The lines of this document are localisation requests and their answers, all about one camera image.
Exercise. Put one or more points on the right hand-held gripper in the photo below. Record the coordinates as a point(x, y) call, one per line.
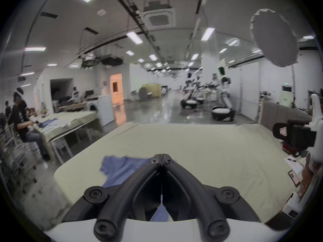
point(301, 135)

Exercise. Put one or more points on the grey padded headboard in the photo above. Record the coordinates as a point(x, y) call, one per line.
point(280, 112)

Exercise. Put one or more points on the white robot on black base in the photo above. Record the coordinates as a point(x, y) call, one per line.
point(190, 99)
point(223, 104)

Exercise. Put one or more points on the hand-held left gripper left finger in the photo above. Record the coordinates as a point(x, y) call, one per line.
point(118, 198)

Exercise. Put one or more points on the grey round lamp on tripod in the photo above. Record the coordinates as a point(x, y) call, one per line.
point(276, 39)

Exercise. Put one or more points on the red bag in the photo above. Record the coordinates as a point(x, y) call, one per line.
point(290, 149)

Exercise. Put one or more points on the table with green sheet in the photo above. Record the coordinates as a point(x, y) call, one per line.
point(73, 121)

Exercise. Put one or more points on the grey chair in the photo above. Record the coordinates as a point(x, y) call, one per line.
point(15, 155)

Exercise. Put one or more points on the blue shirt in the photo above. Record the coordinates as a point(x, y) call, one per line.
point(123, 168)

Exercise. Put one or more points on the white paper card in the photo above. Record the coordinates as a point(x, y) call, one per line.
point(294, 162)

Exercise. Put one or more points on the white washing machine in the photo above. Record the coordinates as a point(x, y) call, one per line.
point(104, 108)

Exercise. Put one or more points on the phone with dark screen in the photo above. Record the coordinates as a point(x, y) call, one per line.
point(294, 178)

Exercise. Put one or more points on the person's right hand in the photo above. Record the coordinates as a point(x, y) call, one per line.
point(305, 176)

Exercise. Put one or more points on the white box device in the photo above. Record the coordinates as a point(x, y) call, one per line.
point(292, 205)

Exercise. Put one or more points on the stack of cartons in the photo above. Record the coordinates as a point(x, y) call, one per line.
point(151, 89)

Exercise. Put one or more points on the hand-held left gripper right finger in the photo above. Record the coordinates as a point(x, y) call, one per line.
point(204, 198)

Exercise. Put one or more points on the bed with beige sheet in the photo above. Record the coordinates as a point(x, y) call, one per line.
point(214, 157)

